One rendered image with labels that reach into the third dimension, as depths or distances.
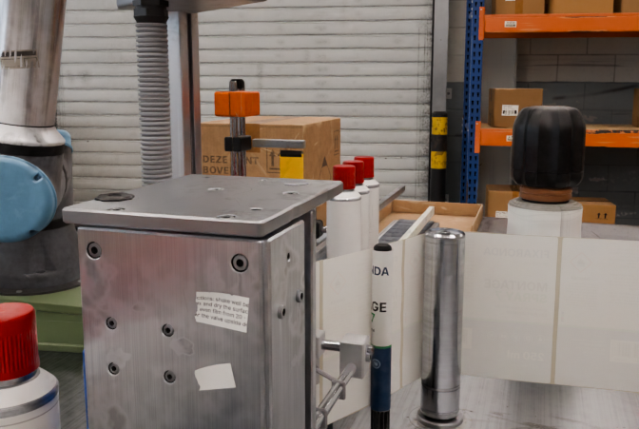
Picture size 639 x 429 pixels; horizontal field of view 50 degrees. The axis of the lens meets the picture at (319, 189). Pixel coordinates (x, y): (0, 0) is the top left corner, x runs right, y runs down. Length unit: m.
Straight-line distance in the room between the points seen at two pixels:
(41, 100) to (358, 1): 4.37
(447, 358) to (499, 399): 0.12
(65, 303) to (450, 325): 0.58
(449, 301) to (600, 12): 4.07
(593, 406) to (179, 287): 0.53
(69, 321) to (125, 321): 0.68
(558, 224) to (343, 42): 4.42
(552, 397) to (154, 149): 0.48
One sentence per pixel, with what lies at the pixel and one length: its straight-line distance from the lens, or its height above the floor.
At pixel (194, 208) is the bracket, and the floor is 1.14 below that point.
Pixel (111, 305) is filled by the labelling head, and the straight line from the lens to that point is 0.36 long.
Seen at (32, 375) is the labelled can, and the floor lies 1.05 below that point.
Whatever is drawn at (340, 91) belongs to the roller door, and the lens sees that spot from 5.17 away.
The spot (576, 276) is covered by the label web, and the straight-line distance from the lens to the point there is 0.69.
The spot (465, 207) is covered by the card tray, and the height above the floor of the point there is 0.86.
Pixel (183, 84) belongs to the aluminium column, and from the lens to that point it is 0.81.
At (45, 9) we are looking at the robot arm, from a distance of 0.92.
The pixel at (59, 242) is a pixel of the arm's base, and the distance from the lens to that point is 1.10.
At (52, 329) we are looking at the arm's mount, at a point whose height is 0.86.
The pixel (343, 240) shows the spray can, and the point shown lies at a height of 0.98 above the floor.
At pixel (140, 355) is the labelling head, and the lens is 0.36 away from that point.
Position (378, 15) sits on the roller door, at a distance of 5.16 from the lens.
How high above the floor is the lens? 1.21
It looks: 9 degrees down
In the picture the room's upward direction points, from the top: straight up
